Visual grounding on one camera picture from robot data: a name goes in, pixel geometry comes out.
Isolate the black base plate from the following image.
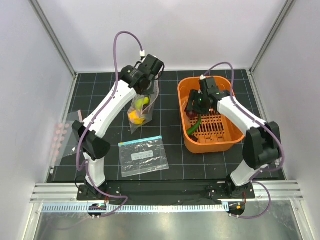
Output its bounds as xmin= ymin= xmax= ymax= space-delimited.
xmin=76 ymin=177 xmax=256 ymax=204

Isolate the white slotted cable duct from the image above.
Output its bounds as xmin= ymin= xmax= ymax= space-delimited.
xmin=41 ymin=202 xmax=229 ymax=214

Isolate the green chili pepper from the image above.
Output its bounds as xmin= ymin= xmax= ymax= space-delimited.
xmin=186 ymin=114 xmax=202 ymax=136

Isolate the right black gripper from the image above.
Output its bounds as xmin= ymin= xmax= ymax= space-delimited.
xmin=185 ymin=89 xmax=210 ymax=116

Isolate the dark purple plum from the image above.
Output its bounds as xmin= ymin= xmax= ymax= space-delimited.
xmin=186 ymin=110 xmax=198 ymax=119

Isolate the spare pink zip bag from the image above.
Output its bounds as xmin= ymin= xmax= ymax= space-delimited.
xmin=50 ymin=110 xmax=83 ymax=166

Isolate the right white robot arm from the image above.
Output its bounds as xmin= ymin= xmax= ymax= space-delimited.
xmin=185 ymin=75 xmax=283 ymax=198

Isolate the orange plastic basket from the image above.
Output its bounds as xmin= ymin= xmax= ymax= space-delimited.
xmin=177 ymin=77 xmax=245 ymax=154

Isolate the yellow bell pepper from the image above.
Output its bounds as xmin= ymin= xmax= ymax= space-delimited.
xmin=128 ymin=110 xmax=145 ymax=125

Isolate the blue zip top bag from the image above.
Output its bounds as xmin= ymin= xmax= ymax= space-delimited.
xmin=118 ymin=135 xmax=169 ymax=178

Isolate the pink zip top bag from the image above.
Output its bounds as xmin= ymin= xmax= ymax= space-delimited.
xmin=127 ymin=80 xmax=160 ymax=134

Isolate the green apple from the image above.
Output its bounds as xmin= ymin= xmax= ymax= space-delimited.
xmin=135 ymin=96 xmax=150 ymax=110

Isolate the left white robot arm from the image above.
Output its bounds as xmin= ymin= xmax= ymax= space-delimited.
xmin=72 ymin=54 xmax=165 ymax=200

